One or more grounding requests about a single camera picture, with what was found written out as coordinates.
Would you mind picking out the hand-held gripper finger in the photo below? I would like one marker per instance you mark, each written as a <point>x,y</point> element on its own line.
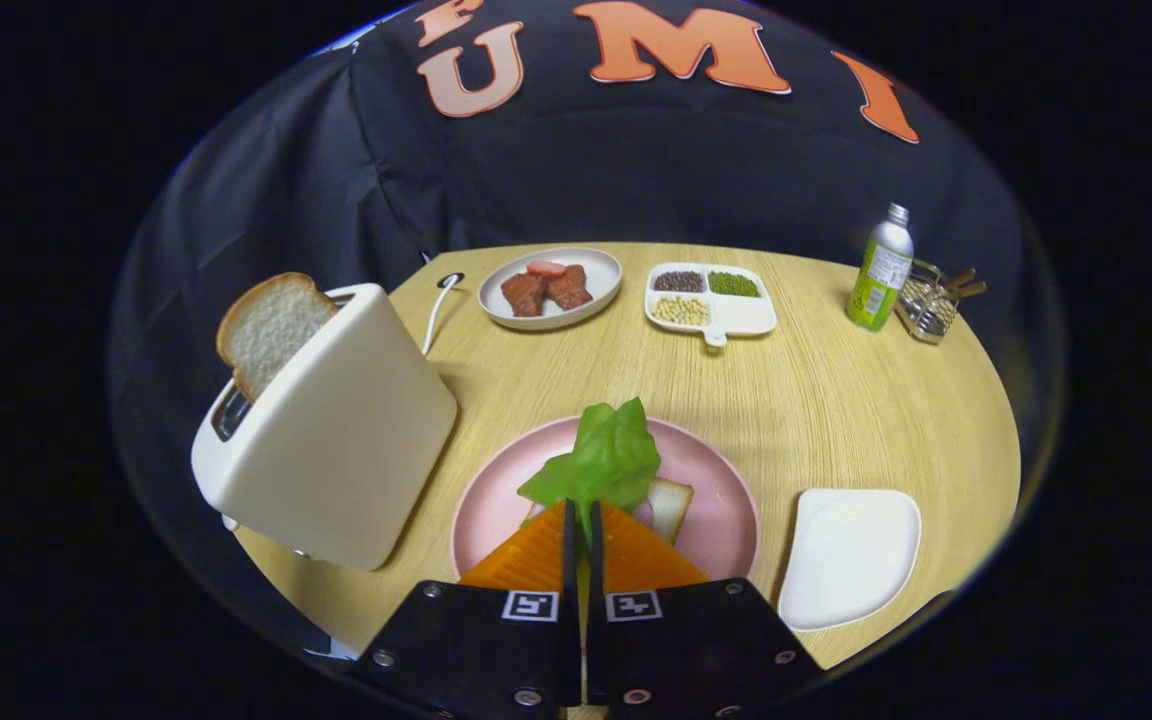
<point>570,555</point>
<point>595,560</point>

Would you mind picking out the green lettuce leaf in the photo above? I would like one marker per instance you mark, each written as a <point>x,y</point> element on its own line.
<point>611,460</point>

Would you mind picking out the white bread slice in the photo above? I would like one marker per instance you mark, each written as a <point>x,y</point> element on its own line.
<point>271,325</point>
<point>671,505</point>

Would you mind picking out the pink round plate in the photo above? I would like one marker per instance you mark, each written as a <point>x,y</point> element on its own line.
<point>716,500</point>

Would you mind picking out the white square plate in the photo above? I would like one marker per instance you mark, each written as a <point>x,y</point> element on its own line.
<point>846,555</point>

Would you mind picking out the white toaster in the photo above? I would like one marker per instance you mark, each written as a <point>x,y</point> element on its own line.
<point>336,450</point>

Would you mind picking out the pile of yellow soybeans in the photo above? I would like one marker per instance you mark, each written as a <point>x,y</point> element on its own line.
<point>681,311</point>

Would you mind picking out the brown meat piece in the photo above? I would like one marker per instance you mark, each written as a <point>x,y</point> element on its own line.
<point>524,295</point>
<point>569,288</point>

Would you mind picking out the grey round plate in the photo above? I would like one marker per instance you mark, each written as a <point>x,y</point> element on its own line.
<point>598,275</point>

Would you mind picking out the white divided dish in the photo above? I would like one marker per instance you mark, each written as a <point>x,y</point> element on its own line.
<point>746,315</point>

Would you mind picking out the pink ham slice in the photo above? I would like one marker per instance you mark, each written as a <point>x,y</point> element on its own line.
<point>546,268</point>

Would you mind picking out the pile of dark red beans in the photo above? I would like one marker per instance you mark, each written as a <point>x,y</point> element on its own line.
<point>678,281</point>

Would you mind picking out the pile of green beans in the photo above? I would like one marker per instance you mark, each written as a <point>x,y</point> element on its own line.
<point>733,284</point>

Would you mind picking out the green label metal bottle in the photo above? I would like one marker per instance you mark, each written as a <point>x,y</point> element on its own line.
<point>881,275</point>

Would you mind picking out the wooden utensils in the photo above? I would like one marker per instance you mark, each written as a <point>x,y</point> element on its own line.
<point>966,285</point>

